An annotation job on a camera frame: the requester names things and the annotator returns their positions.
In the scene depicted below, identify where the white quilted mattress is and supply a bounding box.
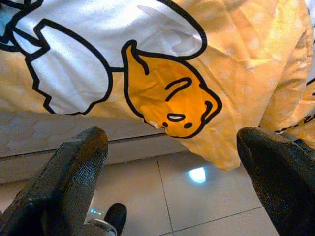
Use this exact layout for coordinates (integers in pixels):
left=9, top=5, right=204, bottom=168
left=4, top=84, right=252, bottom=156
left=0, top=110, right=168, bottom=160

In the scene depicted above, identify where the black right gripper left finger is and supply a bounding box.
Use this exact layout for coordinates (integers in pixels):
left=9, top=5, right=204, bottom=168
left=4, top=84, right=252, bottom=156
left=0, top=126, right=109, bottom=236

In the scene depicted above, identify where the beige quilted bed base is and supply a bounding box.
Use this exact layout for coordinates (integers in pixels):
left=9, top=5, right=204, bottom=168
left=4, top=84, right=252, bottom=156
left=0, top=134, right=190, bottom=185

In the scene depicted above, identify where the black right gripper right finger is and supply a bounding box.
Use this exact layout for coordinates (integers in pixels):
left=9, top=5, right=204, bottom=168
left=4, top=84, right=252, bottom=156
left=236, top=126, right=315, bottom=236

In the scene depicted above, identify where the yellow cartoon egg blanket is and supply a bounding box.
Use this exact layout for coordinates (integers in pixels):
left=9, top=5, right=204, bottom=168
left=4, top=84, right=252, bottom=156
left=0, top=0, right=315, bottom=172

